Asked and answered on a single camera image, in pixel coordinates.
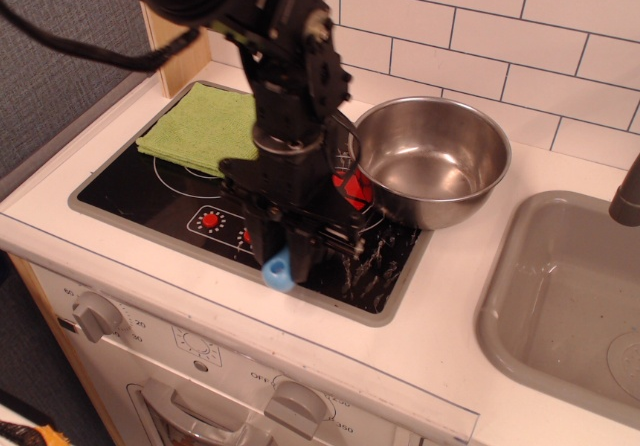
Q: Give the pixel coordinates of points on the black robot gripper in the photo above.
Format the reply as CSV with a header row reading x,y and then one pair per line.
x,y
290,198

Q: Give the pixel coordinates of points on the blue handled grey spoon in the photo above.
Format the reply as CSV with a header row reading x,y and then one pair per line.
x,y
276,272

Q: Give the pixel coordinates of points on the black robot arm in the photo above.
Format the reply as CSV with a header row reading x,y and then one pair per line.
x,y
287,53

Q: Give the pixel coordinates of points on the silver metal pan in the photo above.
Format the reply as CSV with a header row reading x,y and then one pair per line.
x,y
432,162

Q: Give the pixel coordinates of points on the black toy stovetop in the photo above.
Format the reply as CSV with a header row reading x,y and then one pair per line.
x,y
183,209

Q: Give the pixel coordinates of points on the green folded cloth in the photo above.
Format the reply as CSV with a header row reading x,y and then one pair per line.
x,y
206,126

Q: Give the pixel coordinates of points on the grey right oven knob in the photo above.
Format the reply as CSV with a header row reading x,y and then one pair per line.
x,y
297,408

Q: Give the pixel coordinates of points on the grey oven knob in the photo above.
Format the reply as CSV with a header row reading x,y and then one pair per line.
x,y
96,316
297,408

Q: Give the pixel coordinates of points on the white toy oven front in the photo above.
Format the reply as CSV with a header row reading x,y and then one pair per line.
x,y
148,347

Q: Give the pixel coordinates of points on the grey left oven knob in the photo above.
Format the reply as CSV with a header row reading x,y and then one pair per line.
x,y
96,316

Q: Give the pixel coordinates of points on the grey plastic sink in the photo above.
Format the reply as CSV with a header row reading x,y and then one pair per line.
x,y
561,308

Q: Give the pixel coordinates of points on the yellow object at corner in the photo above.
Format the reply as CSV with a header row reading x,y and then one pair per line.
x,y
52,437

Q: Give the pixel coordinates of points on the grey faucet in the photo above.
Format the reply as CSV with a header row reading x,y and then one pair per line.
x,y
624,207

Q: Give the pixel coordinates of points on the grey oven door handle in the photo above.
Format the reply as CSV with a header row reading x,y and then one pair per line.
x,y
189,416

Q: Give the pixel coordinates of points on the wooden side post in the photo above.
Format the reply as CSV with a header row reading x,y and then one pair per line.
x,y
182,68

